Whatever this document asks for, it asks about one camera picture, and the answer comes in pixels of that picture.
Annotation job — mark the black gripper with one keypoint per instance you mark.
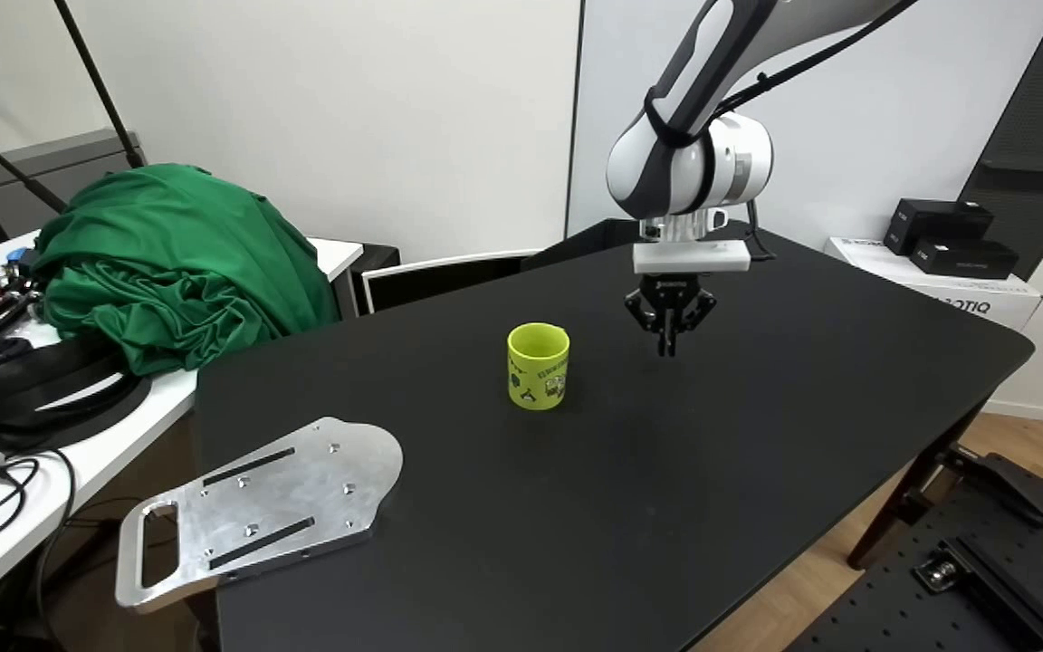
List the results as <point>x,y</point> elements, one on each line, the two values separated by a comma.
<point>668,304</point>

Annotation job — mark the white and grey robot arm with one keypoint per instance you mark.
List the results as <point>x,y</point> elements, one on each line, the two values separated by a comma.
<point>689,155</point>

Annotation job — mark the yellow-green mug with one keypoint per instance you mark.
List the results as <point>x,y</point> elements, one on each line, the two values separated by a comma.
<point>539,365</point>

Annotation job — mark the black device on box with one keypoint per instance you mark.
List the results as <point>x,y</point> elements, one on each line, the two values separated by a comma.
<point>948,240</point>

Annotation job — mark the white cardboard box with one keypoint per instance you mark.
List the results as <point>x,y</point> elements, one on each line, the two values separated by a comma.
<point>1006,304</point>

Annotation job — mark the black perforated breadboard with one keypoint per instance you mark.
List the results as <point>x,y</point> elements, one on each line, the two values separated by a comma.
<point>965,578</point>

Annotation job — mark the silver metal mounting plate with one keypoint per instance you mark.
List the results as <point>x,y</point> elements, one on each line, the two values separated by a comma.
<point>307,492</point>

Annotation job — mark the green cloth pile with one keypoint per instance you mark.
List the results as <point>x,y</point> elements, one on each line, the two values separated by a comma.
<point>180,270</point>

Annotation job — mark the black tripod pole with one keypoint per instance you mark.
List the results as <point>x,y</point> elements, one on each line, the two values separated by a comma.
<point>101,83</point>

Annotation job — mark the white side table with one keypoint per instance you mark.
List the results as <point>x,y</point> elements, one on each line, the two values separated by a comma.
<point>71,475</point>

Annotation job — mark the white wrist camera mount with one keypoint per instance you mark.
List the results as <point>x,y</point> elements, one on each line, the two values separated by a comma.
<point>689,245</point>

